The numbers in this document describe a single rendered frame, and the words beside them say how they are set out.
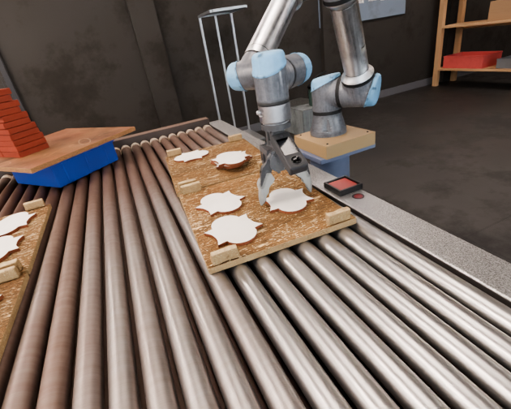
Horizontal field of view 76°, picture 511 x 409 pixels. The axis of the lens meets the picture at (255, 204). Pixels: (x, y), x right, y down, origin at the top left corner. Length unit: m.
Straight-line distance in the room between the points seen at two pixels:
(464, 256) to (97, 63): 4.37
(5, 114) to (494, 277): 1.58
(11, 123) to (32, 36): 3.13
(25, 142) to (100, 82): 3.10
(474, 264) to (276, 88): 0.51
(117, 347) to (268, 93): 0.57
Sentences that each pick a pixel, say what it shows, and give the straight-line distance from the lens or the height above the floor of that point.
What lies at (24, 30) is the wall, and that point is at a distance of 4.69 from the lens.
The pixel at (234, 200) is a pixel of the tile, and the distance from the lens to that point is 0.89.
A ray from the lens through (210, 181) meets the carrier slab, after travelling 1.07.
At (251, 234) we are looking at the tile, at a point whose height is 0.94.
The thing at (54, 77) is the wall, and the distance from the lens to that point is 4.66.
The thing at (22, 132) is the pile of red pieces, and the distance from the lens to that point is 1.60.
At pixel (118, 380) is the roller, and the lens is 0.58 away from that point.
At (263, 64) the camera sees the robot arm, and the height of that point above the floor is 1.27.
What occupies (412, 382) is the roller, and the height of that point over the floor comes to 0.92.
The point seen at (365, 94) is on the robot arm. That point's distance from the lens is 1.30.
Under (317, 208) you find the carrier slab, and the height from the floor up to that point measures 0.94.
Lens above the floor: 1.33
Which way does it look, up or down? 27 degrees down
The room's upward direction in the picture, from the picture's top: 10 degrees counter-clockwise
